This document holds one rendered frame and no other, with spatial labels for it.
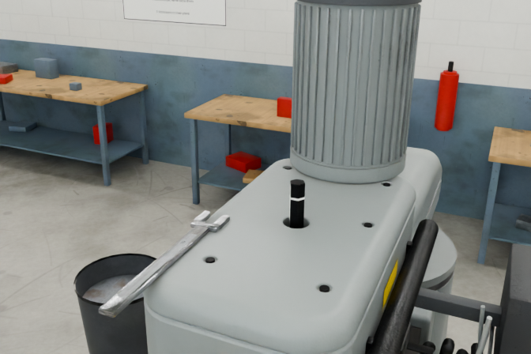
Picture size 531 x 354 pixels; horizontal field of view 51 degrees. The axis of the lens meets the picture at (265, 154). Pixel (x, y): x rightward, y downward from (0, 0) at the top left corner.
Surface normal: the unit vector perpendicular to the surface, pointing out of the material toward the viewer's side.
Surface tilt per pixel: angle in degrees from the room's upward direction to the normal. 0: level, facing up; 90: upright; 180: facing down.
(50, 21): 90
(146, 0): 90
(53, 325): 0
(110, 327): 93
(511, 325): 90
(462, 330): 0
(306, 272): 0
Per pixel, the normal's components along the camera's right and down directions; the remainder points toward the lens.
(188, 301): -0.28, -0.44
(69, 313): 0.01, -0.94
